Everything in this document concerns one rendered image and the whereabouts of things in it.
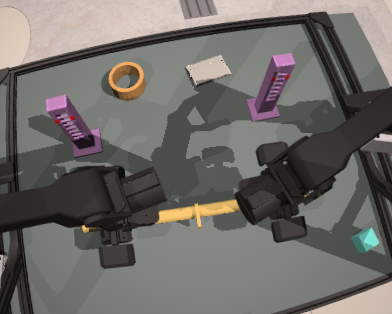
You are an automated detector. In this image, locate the orange ring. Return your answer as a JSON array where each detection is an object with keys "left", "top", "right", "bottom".
[{"left": 109, "top": 62, "right": 146, "bottom": 101}]

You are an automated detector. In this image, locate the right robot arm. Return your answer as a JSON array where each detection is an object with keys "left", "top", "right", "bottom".
[{"left": 235, "top": 86, "right": 392, "bottom": 225}]

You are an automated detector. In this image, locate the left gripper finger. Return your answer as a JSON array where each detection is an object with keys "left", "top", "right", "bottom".
[{"left": 100, "top": 230, "right": 132, "bottom": 245}]

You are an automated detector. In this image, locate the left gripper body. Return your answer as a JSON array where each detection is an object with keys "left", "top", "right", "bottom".
[{"left": 96, "top": 165, "right": 136, "bottom": 269}]

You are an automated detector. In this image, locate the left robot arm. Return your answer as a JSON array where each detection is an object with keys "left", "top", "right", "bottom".
[{"left": 0, "top": 165, "right": 167, "bottom": 233}]

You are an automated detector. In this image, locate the small turquoise cube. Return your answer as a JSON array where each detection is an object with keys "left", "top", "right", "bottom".
[{"left": 351, "top": 228, "right": 379, "bottom": 253}]

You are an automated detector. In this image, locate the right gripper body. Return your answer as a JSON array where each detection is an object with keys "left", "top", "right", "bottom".
[{"left": 256, "top": 141, "right": 308, "bottom": 243}]

